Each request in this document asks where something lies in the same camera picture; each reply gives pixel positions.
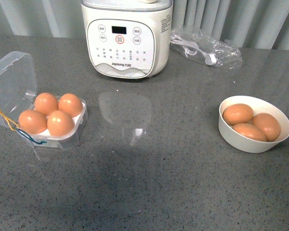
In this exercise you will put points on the white paper bowl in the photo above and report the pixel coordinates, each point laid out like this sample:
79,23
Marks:
259,106

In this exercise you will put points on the brown egg in bowl top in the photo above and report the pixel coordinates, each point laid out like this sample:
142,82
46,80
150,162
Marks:
238,113

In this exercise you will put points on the brown egg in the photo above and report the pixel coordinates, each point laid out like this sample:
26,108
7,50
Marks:
46,103
250,131
32,121
60,123
268,124
238,113
70,104

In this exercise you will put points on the clear plastic bag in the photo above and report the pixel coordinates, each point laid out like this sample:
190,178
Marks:
197,46

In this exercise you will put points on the clear plastic egg box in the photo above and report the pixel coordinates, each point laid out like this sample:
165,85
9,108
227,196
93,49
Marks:
18,91

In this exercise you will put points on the white Joyoung blender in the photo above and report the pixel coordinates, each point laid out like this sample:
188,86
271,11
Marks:
128,38

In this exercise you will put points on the yellow blue rubber band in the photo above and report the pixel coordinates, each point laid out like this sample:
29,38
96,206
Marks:
15,127

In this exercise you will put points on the brown egg in bowl front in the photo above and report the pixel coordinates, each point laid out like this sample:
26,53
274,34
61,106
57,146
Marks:
250,131

